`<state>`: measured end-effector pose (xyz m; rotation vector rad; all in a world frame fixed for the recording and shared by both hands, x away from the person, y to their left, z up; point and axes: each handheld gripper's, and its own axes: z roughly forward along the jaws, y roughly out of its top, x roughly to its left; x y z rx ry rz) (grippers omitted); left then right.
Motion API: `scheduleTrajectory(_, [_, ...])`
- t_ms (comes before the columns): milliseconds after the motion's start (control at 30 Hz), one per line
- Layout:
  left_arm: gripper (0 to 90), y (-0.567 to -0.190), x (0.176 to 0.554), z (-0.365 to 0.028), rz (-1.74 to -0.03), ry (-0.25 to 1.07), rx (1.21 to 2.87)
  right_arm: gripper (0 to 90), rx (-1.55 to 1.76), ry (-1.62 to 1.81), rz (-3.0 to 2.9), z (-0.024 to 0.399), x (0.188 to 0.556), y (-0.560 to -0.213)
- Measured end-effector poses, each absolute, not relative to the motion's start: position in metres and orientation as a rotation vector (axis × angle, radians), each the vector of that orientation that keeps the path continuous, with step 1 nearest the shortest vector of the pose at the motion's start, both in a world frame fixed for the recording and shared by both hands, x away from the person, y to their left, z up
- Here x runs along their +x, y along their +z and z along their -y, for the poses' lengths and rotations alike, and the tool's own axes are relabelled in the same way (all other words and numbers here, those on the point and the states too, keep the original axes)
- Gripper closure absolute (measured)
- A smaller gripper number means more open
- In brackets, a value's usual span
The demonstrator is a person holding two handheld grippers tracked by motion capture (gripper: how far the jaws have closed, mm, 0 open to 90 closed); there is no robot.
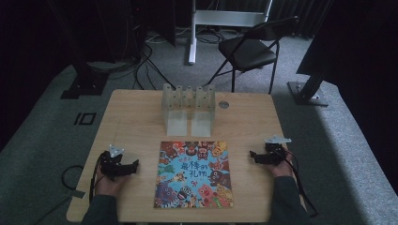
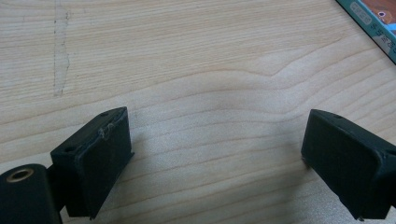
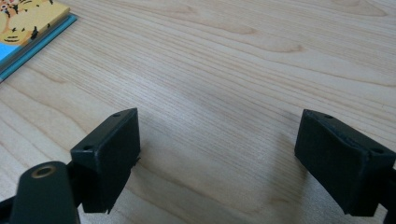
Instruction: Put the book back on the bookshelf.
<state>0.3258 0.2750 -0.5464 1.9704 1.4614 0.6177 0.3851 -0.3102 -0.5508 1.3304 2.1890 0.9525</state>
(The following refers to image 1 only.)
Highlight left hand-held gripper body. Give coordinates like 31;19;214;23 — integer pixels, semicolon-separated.
99;143;127;183

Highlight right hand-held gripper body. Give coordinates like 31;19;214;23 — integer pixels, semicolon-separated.
264;134;293;167

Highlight colourful picture book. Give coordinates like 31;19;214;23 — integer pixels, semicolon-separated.
153;141;235;210

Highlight translucent plastic book rack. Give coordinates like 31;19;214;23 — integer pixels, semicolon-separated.
161;82;217;138

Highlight person's right hand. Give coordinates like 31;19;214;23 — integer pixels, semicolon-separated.
268;152;296;179

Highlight person's left hand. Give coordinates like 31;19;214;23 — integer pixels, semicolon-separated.
95;167;127;199

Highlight grey tape piece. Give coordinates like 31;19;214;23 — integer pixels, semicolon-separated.
64;188;86;200

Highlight black stand with bolted base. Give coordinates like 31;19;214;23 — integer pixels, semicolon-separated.
287;69;329;108

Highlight black stand with flat base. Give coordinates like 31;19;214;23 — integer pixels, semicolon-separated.
59;52;110;100

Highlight black folding chair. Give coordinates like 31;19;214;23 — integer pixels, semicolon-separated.
205;16;300;95

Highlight white metal stand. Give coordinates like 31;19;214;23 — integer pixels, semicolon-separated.
187;0;274;66

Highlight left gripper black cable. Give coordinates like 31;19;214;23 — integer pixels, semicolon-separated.
88;155;106;204

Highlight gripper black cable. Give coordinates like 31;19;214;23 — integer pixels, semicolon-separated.
280;150;319;218
88;155;106;204

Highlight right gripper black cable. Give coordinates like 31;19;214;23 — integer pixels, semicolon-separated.
280;150;319;218

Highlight black cable loop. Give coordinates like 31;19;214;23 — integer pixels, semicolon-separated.
60;164;84;191

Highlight black cables on floor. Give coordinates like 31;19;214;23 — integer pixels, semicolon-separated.
87;29;176;92

